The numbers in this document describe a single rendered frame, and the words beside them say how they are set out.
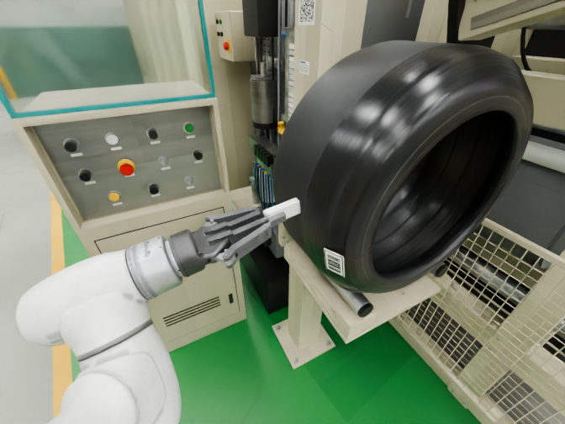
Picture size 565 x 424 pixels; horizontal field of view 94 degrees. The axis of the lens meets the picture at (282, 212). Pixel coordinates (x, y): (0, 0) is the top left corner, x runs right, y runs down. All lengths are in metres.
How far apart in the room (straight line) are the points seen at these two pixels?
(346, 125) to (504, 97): 0.26
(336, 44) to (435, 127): 0.39
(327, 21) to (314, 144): 0.35
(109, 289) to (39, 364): 1.64
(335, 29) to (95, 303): 0.72
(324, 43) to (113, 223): 0.89
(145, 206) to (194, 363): 0.92
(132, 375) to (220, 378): 1.20
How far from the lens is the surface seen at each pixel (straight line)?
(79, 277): 0.47
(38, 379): 2.02
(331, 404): 1.58
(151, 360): 0.47
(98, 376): 0.45
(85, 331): 0.47
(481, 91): 0.53
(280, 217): 0.48
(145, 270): 0.45
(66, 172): 1.09
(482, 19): 0.95
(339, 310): 0.75
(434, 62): 0.51
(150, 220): 1.12
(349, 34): 0.80
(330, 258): 0.50
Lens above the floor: 1.48
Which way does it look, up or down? 36 degrees down
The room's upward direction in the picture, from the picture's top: straight up
